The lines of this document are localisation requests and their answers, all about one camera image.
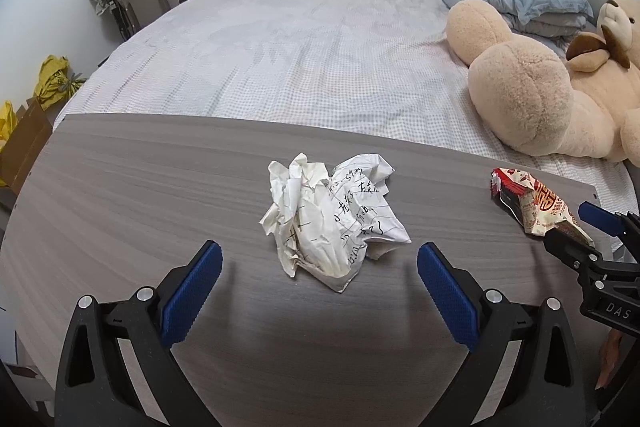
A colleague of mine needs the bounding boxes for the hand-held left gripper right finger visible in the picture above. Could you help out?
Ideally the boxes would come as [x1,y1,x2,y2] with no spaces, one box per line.
[416,241,598,427]

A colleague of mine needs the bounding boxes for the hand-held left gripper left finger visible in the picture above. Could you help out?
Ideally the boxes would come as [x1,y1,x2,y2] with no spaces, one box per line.
[54,239,224,427]

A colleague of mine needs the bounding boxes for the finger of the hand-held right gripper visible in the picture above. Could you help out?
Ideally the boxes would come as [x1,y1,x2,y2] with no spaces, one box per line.
[542,229,610,280]
[577,202,640,258]

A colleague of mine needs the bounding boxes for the printed snack wrapper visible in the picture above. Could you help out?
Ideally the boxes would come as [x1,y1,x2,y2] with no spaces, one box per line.
[491,168,596,249]

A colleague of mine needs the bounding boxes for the white paper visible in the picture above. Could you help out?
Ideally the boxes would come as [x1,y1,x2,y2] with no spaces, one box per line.
[259,152,412,294]

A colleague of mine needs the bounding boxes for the beige teddy bear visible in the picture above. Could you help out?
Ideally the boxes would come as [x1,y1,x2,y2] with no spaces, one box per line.
[445,0,640,165]

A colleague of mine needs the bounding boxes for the brown cardboard box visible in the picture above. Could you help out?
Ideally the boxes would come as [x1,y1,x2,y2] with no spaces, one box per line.
[0,99,53,195]

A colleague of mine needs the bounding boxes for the yellow bag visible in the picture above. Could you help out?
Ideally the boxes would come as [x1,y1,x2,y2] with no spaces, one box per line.
[0,101,18,152]
[34,55,87,110]

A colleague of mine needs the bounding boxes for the bed with grey sheet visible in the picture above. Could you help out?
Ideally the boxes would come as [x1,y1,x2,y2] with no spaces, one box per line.
[52,0,640,218]

